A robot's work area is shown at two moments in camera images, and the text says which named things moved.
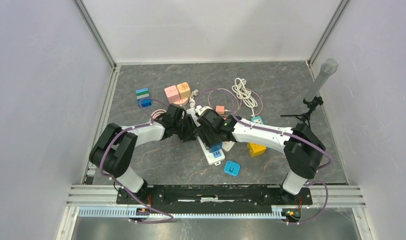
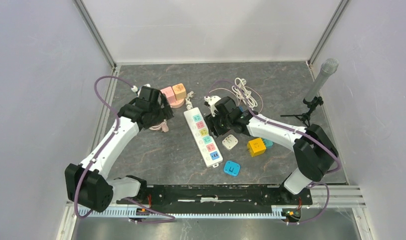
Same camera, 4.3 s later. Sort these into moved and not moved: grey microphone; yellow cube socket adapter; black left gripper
Moved: black left gripper
Not moved: yellow cube socket adapter; grey microphone
